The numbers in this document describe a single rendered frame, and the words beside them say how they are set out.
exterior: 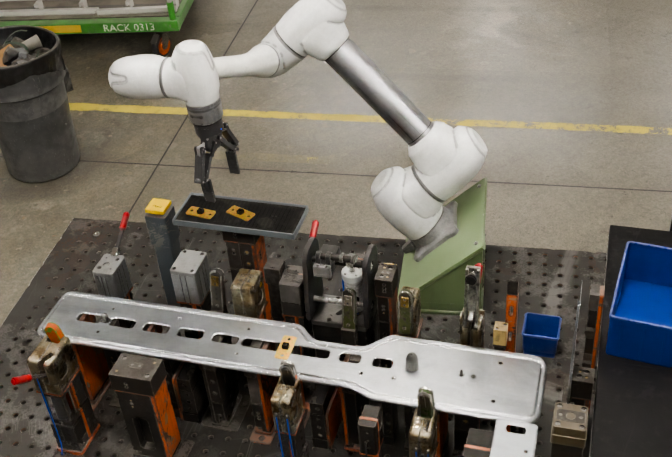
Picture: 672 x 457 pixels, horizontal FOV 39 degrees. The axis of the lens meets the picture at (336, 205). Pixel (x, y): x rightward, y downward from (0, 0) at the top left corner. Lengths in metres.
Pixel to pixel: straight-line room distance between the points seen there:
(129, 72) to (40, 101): 2.57
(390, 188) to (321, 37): 0.51
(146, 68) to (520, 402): 1.23
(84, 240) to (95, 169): 1.73
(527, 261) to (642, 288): 0.66
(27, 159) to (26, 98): 0.38
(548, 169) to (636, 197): 0.46
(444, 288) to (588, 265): 0.54
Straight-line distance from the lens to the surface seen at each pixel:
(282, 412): 2.38
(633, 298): 2.65
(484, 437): 2.34
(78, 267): 3.45
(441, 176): 2.93
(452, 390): 2.41
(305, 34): 2.84
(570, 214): 4.63
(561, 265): 3.25
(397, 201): 2.97
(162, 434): 2.65
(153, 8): 6.21
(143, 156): 5.29
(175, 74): 2.40
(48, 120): 5.08
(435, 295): 2.99
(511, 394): 2.41
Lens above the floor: 2.78
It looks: 36 degrees down
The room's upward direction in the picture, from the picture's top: 5 degrees counter-clockwise
